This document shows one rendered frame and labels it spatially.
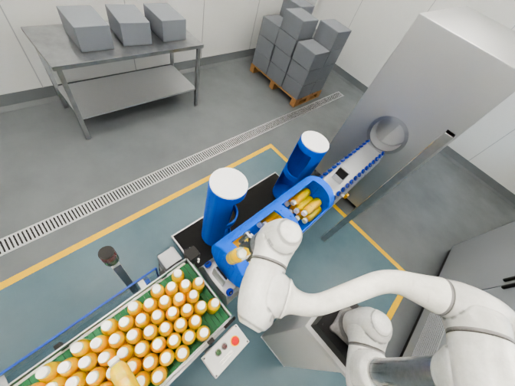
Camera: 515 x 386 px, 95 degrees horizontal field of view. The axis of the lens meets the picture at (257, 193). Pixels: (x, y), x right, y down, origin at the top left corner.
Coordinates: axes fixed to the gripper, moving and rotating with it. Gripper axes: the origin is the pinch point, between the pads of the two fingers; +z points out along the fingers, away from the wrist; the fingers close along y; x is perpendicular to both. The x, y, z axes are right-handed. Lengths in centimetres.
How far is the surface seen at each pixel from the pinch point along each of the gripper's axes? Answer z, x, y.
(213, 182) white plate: 56, -23, 50
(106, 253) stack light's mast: 26, 47, 28
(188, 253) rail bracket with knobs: 50, 13, 14
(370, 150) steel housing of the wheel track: 65, -199, 23
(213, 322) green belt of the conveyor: 51, 17, -26
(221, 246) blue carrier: 27.2, 0.0, 7.1
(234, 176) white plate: 56, -40, 48
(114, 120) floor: 202, 3, 220
